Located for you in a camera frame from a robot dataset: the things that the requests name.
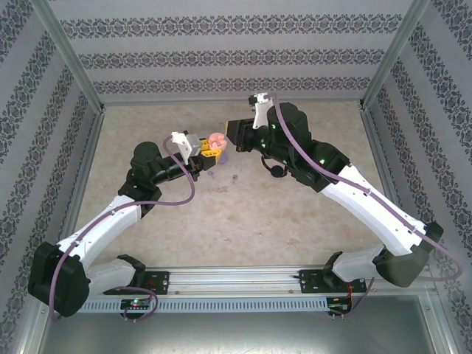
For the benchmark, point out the purple round charging case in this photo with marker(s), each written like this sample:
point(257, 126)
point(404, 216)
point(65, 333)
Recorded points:
point(225, 159)

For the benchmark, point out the pink round charging case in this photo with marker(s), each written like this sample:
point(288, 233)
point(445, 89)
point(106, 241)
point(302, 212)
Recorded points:
point(215, 146)

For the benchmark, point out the black round charging case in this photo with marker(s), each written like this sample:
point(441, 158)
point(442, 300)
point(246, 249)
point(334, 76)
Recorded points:
point(277, 172)

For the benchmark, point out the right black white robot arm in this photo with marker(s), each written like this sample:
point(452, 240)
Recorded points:
point(368, 210)

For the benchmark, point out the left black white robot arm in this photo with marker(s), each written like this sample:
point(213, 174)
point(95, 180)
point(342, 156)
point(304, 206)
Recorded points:
point(107, 217)

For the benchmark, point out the left small circuit board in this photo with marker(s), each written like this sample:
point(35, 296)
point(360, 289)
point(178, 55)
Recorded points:
point(136, 303)

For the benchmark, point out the small circuit board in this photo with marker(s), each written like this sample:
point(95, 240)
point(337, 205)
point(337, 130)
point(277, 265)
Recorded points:
point(136, 303)
point(339, 306)

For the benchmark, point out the grey metal panel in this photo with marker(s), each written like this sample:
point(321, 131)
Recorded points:
point(236, 335)

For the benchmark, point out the right small circuit board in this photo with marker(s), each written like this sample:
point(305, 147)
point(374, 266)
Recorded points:
point(339, 306)

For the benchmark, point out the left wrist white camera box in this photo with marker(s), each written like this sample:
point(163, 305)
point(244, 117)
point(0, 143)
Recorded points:
point(180, 142)

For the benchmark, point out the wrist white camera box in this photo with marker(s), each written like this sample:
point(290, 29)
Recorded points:
point(262, 110)
point(180, 142)

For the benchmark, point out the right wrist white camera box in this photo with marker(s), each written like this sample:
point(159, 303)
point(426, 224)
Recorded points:
point(262, 110)

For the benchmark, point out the aluminium table side rail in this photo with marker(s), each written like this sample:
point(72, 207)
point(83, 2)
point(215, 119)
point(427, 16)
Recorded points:
point(376, 147)
point(90, 147)

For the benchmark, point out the aluminium mounting rail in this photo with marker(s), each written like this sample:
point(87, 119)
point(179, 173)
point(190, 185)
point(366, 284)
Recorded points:
point(236, 280)

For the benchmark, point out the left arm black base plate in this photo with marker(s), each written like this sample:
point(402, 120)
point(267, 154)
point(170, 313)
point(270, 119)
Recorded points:
point(158, 282)

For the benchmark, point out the aluminium frame post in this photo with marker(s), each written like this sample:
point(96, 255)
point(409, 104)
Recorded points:
point(396, 48)
point(65, 48)

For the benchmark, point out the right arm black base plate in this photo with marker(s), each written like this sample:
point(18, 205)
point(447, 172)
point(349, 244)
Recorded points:
point(309, 282)

